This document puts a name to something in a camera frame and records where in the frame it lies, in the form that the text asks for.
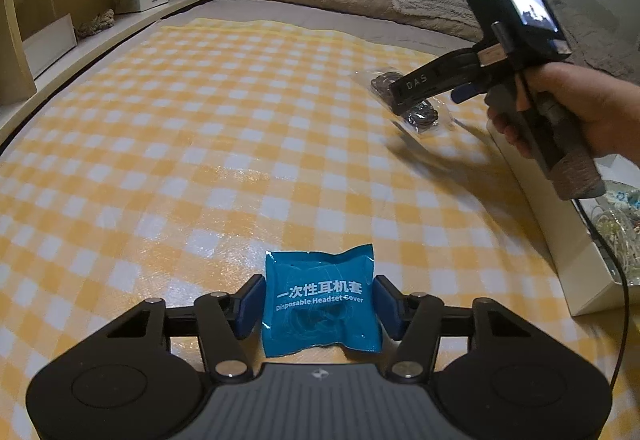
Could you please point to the yellow checkered mat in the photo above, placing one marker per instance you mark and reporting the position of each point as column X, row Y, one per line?
column 200, row 145

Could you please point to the clear bag with silver charm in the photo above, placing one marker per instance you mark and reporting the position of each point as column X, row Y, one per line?
column 385, row 82

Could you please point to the white cardboard box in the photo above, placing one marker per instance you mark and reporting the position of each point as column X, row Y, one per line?
column 565, row 260

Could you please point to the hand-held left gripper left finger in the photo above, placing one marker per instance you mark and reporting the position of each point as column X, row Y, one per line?
column 250, row 307

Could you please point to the person's right hand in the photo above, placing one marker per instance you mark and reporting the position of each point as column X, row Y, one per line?
column 600, row 115

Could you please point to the blue plastic packet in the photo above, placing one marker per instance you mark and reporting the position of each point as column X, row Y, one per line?
column 320, row 300

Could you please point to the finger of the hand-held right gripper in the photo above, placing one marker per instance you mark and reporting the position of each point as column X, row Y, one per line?
column 415, row 92

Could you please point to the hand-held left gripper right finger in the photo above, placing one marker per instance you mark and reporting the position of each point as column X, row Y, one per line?
column 387, row 307

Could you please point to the white flat box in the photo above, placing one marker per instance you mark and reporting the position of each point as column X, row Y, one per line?
column 50, row 50

